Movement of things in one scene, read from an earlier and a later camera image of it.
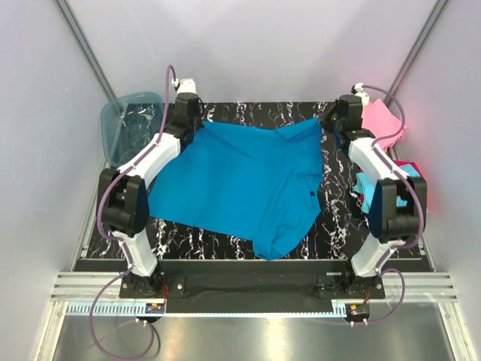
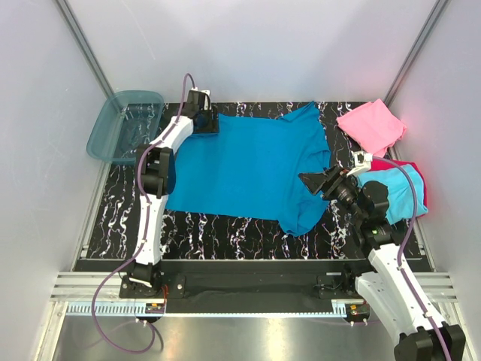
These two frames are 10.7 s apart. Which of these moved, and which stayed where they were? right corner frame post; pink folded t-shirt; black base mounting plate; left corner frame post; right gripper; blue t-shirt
Moved: right gripper; blue t-shirt
Stayed: right corner frame post; left corner frame post; black base mounting plate; pink folded t-shirt
